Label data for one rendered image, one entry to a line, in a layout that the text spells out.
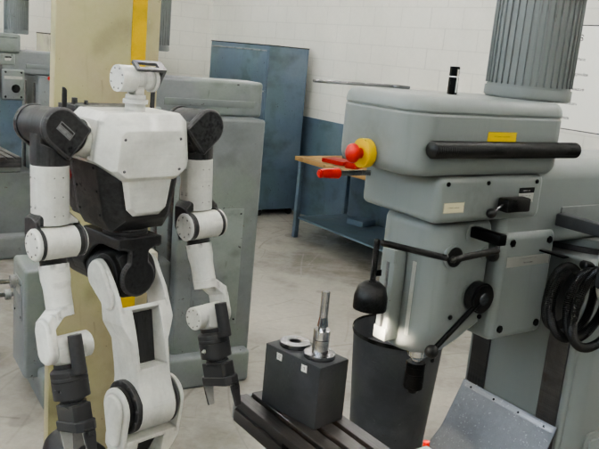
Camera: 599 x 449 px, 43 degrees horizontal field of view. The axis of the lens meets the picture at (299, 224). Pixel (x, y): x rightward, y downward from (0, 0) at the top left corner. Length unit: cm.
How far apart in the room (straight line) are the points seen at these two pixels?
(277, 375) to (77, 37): 153
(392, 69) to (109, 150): 648
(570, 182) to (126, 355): 119
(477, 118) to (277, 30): 849
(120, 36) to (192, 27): 830
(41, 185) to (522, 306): 116
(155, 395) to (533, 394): 98
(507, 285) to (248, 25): 907
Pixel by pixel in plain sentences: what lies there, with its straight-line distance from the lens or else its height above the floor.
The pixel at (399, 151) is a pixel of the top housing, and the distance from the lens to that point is 151.
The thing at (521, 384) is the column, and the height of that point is 115.
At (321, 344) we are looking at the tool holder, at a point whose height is 116.
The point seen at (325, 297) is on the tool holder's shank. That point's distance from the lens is 212.
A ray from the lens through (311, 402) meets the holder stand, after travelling 217.
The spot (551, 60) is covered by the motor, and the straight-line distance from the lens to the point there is 182.
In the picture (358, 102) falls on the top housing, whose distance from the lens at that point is 161.
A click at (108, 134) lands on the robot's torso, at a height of 172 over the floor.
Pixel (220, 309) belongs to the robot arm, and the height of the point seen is 123.
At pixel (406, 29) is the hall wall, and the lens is 809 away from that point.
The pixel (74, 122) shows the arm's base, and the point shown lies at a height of 174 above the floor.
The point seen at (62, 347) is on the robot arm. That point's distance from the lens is 192.
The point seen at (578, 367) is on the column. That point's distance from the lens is 204.
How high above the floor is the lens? 195
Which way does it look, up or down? 13 degrees down
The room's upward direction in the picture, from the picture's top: 5 degrees clockwise
